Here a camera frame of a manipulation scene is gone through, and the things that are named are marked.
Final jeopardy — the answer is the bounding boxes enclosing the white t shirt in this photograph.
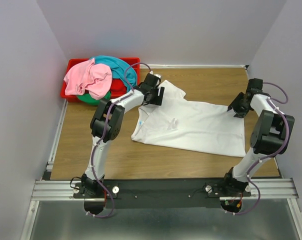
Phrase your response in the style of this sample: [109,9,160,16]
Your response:
[131,80,246,157]

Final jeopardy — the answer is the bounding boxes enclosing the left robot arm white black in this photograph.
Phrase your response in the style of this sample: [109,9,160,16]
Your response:
[71,71,165,198]

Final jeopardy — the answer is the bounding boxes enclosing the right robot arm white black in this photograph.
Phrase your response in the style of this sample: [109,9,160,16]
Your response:
[220,78,295,194]

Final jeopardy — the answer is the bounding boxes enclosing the red t shirt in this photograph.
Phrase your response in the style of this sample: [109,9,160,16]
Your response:
[110,78,127,95]

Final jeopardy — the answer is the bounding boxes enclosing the red plastic bin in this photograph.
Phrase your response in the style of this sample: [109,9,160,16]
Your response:
[60,58,140,106]

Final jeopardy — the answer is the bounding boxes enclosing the teal t shirt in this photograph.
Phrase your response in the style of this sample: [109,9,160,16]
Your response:
[90,55,140,97]

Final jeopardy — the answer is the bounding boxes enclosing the pink t shirt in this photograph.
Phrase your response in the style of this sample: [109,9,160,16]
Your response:
[63,59,113,100]

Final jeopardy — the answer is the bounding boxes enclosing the green t shirt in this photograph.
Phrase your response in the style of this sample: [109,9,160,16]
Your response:
[77,91,112,105]

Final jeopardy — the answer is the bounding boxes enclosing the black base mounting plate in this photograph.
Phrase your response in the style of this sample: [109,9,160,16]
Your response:
[70,178,251,215]

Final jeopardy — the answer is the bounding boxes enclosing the aluminium frame rail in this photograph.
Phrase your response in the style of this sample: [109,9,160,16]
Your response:
[19,99,301,240]

